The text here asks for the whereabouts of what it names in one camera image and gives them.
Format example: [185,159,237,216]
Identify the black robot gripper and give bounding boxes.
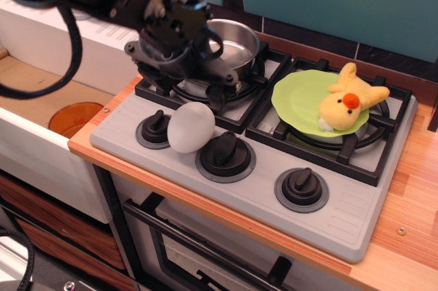
[123,0,239,111]

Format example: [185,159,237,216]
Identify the white egg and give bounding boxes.
[167,102,215,153]

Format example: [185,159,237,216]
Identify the yellow stuffed duck toy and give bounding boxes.
[318,62,390,131]

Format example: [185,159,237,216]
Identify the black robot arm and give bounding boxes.
[1,0,241,110]

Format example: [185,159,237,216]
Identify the black left stove knob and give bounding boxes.
[136,110,170,150]

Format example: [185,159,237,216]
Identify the black stove knob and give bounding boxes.
[136,110,170,150]
[195,131,257,184]
[274,168,329,214]

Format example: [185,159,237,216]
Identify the stainless steel pot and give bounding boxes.
[186,18,260,87]

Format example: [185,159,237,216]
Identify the black middle stove knob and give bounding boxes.
[195,131,257,184]

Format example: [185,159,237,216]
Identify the green plastic plate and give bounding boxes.
[271,70,369,138]

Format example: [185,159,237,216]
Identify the black right stove knob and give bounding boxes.
[274,168,329,214]

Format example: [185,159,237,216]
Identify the grey toy stove top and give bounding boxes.
[90,90,417,262]

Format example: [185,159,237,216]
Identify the black left burner grate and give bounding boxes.
[135,41,292,134]

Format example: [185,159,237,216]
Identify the black burner grate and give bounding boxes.
[135,41,292,134]
[246,58,413,186]

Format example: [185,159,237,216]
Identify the orange transparent plastic cup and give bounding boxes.
[48,102,103,138]

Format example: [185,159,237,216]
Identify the white toy sink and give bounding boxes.
[1,0,138,223]

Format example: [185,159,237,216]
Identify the wooden drawer fronts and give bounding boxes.
[1,171,135,290]

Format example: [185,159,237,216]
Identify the black right burner grate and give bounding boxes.
[246,58,413,186]

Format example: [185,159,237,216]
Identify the oven door with black handle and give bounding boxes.
[123,192,343,291]

